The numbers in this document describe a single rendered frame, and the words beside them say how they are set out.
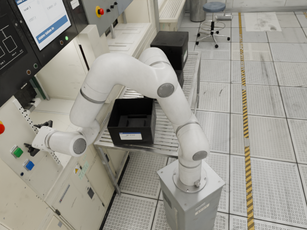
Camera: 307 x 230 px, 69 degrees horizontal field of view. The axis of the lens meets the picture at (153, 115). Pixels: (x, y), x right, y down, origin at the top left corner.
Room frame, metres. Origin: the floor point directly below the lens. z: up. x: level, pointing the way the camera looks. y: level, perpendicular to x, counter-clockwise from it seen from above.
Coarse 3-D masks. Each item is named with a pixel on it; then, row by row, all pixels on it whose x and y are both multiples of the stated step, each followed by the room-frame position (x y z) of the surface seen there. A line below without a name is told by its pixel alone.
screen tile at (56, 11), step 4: (44, 0) 1.12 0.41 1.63; (48, 0) 1.15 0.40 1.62; (52, 0) 1.17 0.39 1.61; (56, 0) 1.20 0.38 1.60; (60, 0) 1.22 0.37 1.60; (44, 4) 1.11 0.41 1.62; (48, 4) 1.14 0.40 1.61; (60, 4) 1.21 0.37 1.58; (56, 8) 1.18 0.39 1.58; (60, 8) 1.20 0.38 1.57; (48, 12) 1.12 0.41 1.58; (52, 12) 1.14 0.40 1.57; (56, 12) 1.16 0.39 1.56; (60, 12) 1.19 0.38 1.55; (52, 16) 1.13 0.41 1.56; (56, 16) 1.15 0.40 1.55; (52, 20) 1.12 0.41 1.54
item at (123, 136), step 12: (120, 108) 1.23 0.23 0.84; (132, 108) 1.21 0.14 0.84; (144, 108) 1.19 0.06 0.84; (120, 120) 1.17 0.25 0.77; (132, 120) 1.15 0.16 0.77; (144, 120) 1.11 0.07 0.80; (120, 132) 0.95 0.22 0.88; (132, 132) 0.93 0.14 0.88; (144, 132) 0.92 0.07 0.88; (120, 144) 0.95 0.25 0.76; (132, 144) 0.94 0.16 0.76; (144, 144) 0.92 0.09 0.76
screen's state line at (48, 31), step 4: (64, 16) 1.21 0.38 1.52; (60, 20) 1.17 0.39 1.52; (64, 20) 1.20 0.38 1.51; (52, 24) 1.11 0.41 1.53; (56, 24) 1.13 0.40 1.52; (60, 24) 1.16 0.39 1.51; (48, 28) 1.08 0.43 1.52; (52, 28) 1.10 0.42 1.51; (56, 28) 1.12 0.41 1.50; (44, 32) 1.04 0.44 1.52; (48, 32) 1.06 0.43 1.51; (52, 32) 1.09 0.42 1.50; (36, 36) 0.99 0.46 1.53; (40, 36) 1.01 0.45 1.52; (44, 36) 1.03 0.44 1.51; (48, 36) 1.06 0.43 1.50; (40, 40) 1.00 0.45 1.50
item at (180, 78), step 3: (177, 72) 1.55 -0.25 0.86; (180, 72) 1.54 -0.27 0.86; (177, 75) 1.50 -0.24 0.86; (180, 75) 1.50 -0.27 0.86; (183, 75) 1.55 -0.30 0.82; (177, 78) 1.46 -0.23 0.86; (180, 78) 1.45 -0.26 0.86; (183, 78) 1.55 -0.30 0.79; (180, 81) 1.42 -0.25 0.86; (183, 81) 1.54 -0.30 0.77; (180, 84) 1.41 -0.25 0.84; (144, 96) 1.39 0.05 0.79; (156, 99) 1.35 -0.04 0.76
